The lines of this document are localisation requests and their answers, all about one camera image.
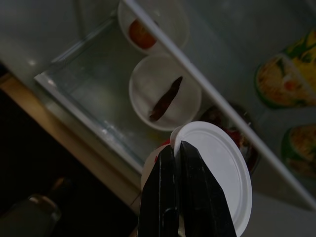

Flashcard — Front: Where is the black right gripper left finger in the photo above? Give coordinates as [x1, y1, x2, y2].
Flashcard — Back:
[137, 145, 178, 237]

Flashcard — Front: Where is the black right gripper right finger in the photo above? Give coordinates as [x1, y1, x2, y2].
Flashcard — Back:
[177, 140, 236, 237]

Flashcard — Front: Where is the white red lidded paper cup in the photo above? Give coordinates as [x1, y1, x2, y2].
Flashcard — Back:
[140, 120, 253, 235]

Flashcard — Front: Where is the clear fridge drawer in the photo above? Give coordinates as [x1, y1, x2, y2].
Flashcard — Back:
[34, 17, 154, 171]

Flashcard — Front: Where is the grey fridge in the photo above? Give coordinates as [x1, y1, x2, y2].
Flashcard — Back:
[0, 0, 316, 215]

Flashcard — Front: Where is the dark bowl with food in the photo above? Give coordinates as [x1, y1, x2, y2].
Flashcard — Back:
[198, 102, 260, 173]

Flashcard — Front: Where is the dark red chili pepper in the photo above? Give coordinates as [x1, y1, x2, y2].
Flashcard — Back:
[149, 76, 184, 121]

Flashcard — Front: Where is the green instant noodle pack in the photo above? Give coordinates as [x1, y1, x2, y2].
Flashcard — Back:
[281, 124, 316, 178]
[281, 29, 316, 65]
[255, 53, 316, 109]

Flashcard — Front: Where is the white bowl with chili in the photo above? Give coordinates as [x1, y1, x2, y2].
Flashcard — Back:
[128, 54, 202, 131]

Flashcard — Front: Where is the red tomato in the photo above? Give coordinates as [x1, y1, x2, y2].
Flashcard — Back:
[128, 19, 158, 49]

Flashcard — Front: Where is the white bowl with tomato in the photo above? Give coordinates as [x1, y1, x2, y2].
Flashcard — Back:
[118, 0, 190, 51]

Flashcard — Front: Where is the white fridge shelf rail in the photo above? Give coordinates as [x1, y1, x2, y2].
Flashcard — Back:
[122, 0, 316, 212]

